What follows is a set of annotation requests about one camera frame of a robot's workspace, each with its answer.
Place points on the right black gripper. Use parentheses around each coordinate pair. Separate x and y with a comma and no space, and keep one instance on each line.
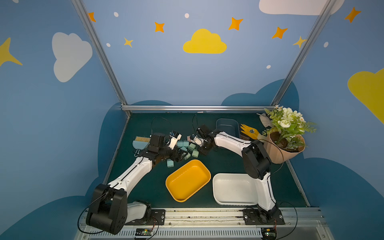
(202,144)

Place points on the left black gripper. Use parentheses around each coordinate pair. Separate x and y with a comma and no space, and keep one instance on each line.
(167,149)

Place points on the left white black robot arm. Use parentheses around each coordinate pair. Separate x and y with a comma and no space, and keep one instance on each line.
(109,209)

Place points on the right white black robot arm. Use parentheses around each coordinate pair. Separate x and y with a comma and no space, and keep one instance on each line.
(255,159)

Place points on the green plug right front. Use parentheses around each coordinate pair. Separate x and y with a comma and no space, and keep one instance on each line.
(195,153)

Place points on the dark blue plastic bin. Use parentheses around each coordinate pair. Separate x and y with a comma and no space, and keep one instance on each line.
(230,126)

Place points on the yellow plastic tray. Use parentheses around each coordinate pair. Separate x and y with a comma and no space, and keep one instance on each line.
(187,180)

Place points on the yellow work glove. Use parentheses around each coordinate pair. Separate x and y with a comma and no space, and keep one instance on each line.
(250,132)

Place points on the white plastic tray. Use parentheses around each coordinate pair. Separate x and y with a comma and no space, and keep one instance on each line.
(235,190)

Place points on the potted white flower plant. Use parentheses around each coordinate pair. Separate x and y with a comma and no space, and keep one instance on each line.
(285,135)

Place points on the aluminium frame rail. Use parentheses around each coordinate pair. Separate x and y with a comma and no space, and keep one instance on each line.
(194,108)

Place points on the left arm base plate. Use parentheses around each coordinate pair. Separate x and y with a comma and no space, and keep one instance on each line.
(149,218)

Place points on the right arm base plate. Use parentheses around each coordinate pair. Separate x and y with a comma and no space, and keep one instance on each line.
(255,217)

